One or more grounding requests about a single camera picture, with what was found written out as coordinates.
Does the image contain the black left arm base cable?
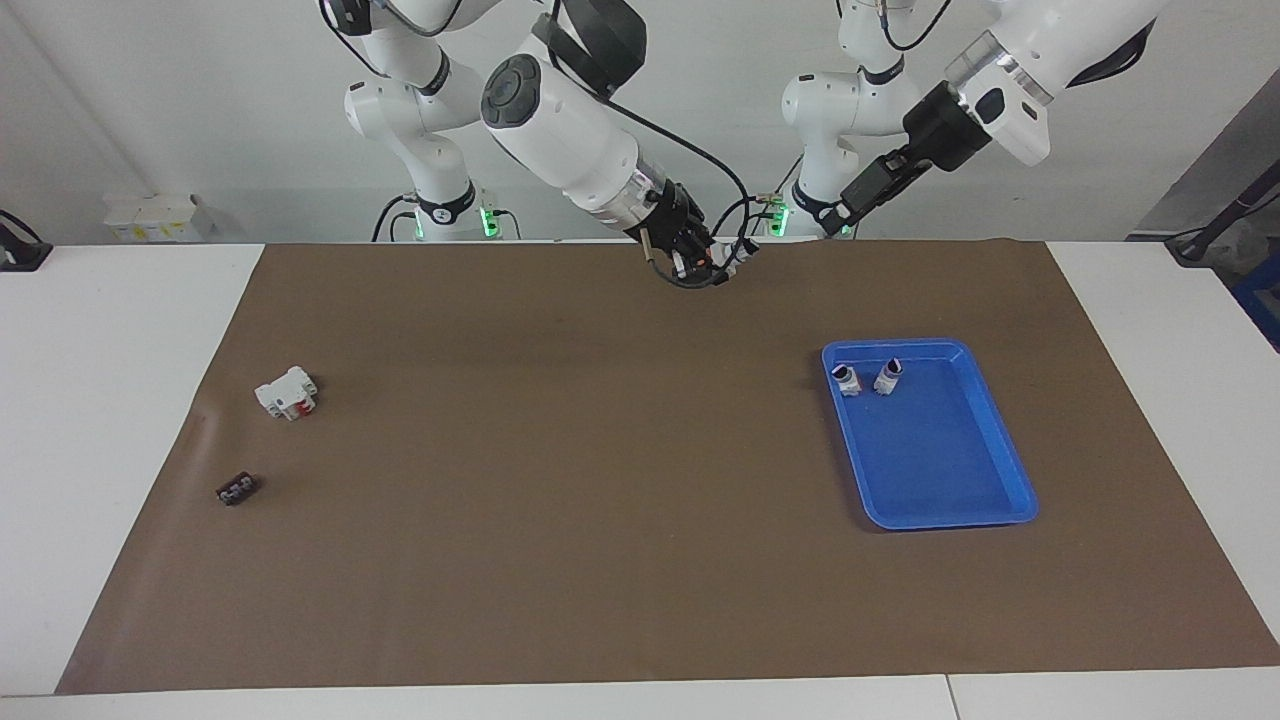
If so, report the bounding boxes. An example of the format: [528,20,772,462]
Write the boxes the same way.
[712,193,791,239]

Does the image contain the black arm base cable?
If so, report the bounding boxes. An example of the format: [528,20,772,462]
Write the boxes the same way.
[372,193,417,243]
[712,193,791,239]

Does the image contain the white box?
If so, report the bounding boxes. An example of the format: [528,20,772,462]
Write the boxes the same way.
[104,193,217,244]

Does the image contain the blue crate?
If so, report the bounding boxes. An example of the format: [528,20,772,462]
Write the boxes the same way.
[1232,255,1280,353]

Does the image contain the black right arm base cable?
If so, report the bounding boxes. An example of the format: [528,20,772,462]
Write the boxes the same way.
[372,193,417,243]

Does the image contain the blue plastic tray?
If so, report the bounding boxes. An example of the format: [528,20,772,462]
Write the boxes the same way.
[821,338,1040,531]

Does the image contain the white circuit breaker red lever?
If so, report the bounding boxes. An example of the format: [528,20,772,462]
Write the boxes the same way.
[254,366,320,422]

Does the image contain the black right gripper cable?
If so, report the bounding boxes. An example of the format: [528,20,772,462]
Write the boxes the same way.
[600,95,754,292]

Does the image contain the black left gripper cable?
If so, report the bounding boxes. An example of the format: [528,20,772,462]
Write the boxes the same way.
[1070,20,1161,89]

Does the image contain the black clamp with cable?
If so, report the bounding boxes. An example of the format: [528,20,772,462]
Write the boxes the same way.
[0,210,54,273]

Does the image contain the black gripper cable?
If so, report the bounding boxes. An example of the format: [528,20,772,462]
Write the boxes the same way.
[600,95,754,292]
[1070,20,1161,89]

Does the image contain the brown paper mat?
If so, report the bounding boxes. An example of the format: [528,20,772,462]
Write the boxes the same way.
[55,238,1280,696]

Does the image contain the black stand with cable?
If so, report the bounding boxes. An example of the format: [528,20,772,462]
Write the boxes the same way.
[1165,160,1280,267]

